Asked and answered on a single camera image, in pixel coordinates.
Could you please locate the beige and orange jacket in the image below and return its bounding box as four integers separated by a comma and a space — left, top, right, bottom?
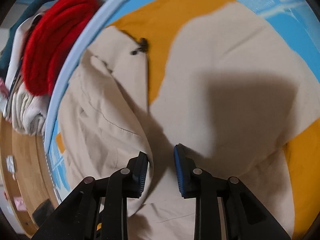
57, 0, 319, 239

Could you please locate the wooden headboard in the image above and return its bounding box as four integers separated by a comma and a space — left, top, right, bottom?
1, 118, 58, 237

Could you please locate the white tissue on headboard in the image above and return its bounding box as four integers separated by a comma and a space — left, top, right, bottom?
6, 155, 15, 174

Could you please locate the cream folded blanket stack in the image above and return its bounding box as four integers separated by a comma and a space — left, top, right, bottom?
11, 86, 50, 135

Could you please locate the red folded blanket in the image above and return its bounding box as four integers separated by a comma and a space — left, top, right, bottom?
22, 0, 100, 96

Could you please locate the white folded bedding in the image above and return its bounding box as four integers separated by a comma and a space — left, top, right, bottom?
1, 12, 44, 120

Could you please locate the blue patterned bed mat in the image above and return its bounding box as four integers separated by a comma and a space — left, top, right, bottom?
44, 0, 319, 202

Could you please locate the dark teal shark plush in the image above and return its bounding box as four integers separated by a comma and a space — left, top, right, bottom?
1, 0, 55, 80

